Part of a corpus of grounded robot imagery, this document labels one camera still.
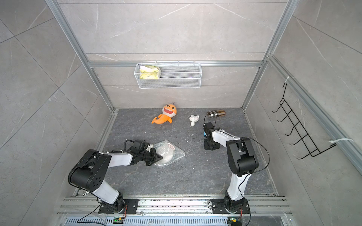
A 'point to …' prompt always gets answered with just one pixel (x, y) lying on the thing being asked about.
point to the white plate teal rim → (167, 152)
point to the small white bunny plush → (193, 118)
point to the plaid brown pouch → (216, 113)
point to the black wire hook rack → (308, 142)
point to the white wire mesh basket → (173, 76)
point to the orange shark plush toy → (169, 110)
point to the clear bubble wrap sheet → (178, 153)
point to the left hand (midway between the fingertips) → (164, 156)
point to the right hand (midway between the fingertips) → (212, 147)
